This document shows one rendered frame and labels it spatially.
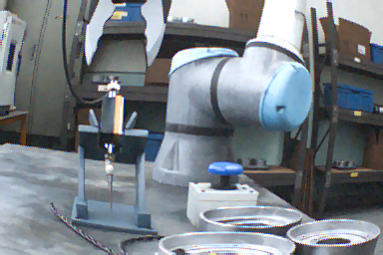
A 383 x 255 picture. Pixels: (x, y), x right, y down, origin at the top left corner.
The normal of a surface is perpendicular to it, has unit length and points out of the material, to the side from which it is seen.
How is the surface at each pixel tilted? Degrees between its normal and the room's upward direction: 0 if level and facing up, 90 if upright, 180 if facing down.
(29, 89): 90
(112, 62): 90
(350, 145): 90
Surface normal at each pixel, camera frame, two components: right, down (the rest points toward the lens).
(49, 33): 0.12, 0.06
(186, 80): -0.61, -0.04
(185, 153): -0.26, -0.28
